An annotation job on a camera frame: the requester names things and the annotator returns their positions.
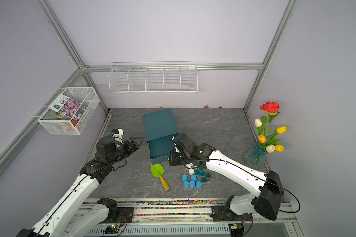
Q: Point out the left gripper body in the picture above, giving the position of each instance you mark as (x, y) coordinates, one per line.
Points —
(126, 149)

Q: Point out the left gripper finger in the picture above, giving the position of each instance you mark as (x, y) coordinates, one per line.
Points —
(136, 147)
(136, 140)

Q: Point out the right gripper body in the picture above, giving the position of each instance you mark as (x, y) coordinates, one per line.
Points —
(177, 158)

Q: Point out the teal top drawer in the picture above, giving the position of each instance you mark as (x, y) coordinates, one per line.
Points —
(160, 147)

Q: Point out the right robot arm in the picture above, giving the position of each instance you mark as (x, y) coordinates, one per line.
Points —
(265, 189)

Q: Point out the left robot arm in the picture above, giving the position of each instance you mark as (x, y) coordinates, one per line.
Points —
(56, 222)

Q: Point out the teal drawer cabinet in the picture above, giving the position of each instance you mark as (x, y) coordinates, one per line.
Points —
(160, 124)

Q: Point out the teal glass vase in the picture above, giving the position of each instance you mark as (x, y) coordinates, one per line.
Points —
(255, 157)

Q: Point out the purple flower seed packet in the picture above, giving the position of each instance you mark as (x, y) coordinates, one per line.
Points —
(67, 108)

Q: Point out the artificial flower bouquet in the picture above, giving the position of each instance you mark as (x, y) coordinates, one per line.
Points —
(267, 136)

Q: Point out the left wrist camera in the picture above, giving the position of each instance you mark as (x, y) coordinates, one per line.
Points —
(116, 132)

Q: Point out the green trowel yellow handle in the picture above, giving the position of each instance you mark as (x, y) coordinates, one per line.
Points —
(158, 171)

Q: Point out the white wire wall shelf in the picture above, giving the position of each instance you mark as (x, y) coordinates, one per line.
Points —
(169, 77)

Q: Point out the white wire basket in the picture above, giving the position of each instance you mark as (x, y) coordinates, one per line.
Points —
(58, 126)

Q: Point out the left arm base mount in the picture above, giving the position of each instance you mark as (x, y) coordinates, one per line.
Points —
(119, 215)

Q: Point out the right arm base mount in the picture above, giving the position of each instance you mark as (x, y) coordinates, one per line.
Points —
(223, 214)

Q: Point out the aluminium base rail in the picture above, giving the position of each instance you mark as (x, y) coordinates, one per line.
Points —
(158, 212)

